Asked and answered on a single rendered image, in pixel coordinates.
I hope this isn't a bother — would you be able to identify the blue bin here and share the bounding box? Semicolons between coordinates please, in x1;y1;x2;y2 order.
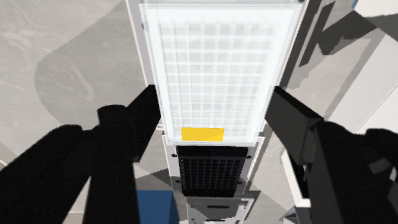
137;190;179;224

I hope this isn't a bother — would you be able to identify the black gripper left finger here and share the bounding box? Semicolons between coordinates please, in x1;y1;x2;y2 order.
0;85;161;224

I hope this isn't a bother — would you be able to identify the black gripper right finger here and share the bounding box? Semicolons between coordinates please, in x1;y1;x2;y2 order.
264;86;398;224

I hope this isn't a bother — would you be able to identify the black multi-well plate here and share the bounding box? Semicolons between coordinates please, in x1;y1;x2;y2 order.
177;146;248;198

